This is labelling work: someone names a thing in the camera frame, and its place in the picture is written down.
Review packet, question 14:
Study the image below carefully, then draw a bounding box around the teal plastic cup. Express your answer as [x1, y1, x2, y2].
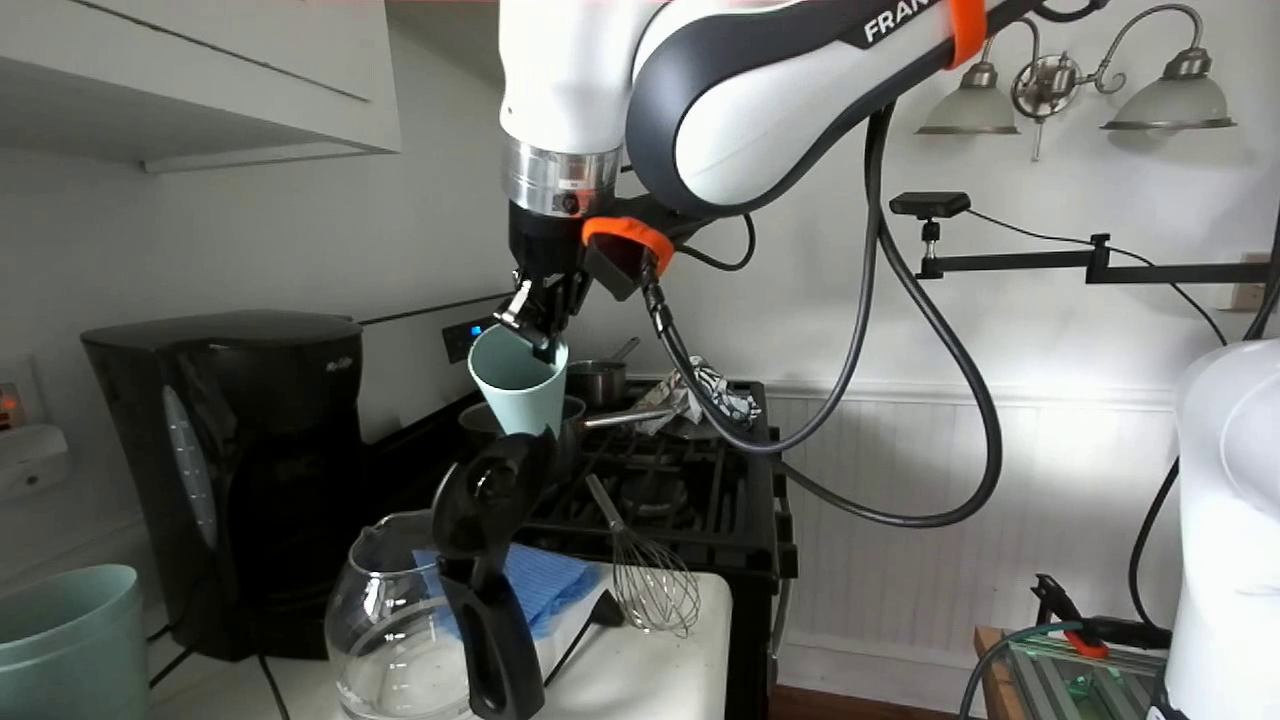
[465, 321, 575, 439]

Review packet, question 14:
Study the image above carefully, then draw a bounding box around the white wall outlet strip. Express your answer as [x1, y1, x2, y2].
[0, 386, 74, 510]

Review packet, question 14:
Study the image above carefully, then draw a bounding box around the teal canister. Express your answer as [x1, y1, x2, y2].
[0, 562, 147, 720]

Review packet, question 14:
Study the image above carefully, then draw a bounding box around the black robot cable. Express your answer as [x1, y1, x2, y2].
[637, 104, 1007, 533]

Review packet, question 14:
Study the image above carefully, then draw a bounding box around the black and steel gas stove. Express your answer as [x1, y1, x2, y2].
[356, 294, 799, 720]

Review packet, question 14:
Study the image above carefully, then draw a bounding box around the wall lamp with glass shades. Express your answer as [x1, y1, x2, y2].
[915, 0, 1237, 166]

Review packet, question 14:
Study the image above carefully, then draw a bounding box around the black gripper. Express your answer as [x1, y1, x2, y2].
[492, 198, 602, 365]

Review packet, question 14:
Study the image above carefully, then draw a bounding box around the black camera arm mount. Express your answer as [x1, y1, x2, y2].
[888, 190, 1280, 294]

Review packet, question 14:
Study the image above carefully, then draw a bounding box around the glass carafe with black handle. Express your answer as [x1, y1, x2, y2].
[320, 431, 594, 720]

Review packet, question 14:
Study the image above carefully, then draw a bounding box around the orange wrist cable clip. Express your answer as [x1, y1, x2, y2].
[580, 211, 678, 282]

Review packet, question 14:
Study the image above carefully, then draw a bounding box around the steel wire whisk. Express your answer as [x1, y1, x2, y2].
[580, 471, 708, 639]

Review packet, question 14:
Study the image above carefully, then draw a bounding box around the patterned kitchen towel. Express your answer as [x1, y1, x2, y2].
[654, 358, 770, 431]

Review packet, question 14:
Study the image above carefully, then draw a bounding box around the green topped side table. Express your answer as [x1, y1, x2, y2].
[974, 616, 1178, 720]

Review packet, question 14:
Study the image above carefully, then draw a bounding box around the black coffee maker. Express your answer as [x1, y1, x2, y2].
[82, 311, 372, 663]

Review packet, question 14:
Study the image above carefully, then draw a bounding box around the blue dish cloth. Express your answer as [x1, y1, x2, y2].
[413, 537, 614, 639]

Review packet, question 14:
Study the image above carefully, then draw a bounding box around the orange forearm cable clip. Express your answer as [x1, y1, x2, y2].
[945, 0, 992, 74]

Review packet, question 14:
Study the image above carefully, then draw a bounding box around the small black utensil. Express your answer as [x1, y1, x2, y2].
[584, 594, 632, 631]

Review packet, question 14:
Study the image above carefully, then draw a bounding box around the small steel saucepan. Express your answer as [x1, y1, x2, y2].
[566, 335, 641, 411]

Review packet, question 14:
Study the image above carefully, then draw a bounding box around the white wall cabinet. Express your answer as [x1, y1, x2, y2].
[0, 0, 406, 178]

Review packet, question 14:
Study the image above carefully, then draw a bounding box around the red and black clamp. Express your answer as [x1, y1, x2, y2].
[1034, 572, 1178, 659]

